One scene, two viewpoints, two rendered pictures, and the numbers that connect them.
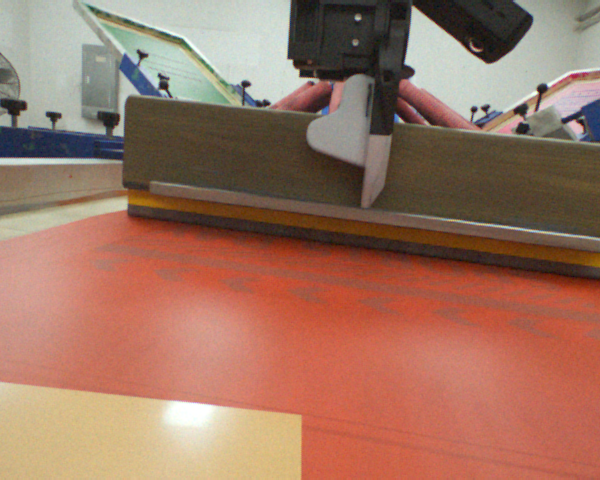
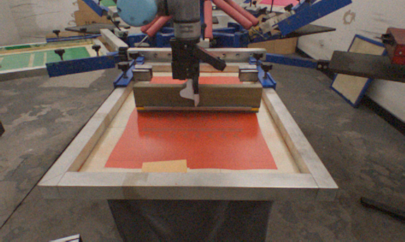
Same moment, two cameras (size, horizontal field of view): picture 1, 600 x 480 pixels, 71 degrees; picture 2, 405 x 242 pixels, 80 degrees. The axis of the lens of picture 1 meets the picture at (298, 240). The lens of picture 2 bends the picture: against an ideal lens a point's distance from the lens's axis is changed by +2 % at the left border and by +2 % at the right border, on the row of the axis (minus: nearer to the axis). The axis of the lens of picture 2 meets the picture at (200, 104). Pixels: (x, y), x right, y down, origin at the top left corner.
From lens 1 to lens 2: 48 cm
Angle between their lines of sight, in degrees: 17
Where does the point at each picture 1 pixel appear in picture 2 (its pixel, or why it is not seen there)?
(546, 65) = not seen: outside the picture
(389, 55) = (195, 79)
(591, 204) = (245, 99)
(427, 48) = not seen: outside the picture
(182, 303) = (165, 143)
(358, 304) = (194, 136)
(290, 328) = (183, 145)
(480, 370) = (210, 147)
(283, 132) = (173, 91)
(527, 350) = (219, 142)
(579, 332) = (231, 135)
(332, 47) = (182, 75)
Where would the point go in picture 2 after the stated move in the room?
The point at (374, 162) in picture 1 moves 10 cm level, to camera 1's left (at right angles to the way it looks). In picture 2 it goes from (196, 99) to (163, 100)
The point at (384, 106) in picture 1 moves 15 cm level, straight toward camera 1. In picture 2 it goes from (196, 89) to (191, 114)
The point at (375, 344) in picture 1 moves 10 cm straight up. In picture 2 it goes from (196, 145) to (195, 113)
